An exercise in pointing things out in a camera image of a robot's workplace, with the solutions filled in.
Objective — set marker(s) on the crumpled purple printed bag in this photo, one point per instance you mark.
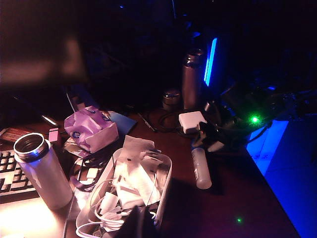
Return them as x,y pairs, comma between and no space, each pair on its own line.
86,124

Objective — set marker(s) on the translucent plastic storage box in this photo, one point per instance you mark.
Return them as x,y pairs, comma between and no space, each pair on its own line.
164,178

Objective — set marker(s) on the white insulated steel bottle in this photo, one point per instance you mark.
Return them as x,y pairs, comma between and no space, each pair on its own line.
44,178

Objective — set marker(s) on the white liquid glue bottle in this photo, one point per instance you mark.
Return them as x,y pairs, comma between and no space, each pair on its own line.
201,171

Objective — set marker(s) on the small metal cup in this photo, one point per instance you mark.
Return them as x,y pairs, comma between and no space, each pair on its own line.
171,99

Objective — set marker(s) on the black keyboard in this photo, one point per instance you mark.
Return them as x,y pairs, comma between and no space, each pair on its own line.
10,178

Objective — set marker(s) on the crumpled white paper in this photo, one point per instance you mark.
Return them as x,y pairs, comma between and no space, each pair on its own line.
136,178

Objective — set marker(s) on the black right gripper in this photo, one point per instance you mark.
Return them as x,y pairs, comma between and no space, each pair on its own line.
236,132

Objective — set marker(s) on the thin dark rod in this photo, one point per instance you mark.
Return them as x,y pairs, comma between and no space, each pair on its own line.
147,122

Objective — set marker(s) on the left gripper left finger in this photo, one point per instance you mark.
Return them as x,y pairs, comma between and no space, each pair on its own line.
133,225

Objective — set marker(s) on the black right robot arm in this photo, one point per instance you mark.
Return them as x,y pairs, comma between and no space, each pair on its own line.
272,99

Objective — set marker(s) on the white power adapter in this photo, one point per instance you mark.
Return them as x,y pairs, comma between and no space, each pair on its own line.
190,120

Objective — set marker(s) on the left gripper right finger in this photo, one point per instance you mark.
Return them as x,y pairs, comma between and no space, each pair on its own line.
148,228

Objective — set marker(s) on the blue notebook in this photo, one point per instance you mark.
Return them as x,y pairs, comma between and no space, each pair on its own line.
123,122

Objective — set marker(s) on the tall brown thermos flask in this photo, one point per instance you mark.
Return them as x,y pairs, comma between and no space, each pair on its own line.
192,84

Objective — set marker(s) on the blue glowing light bar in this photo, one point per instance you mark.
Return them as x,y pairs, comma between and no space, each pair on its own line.
210,62

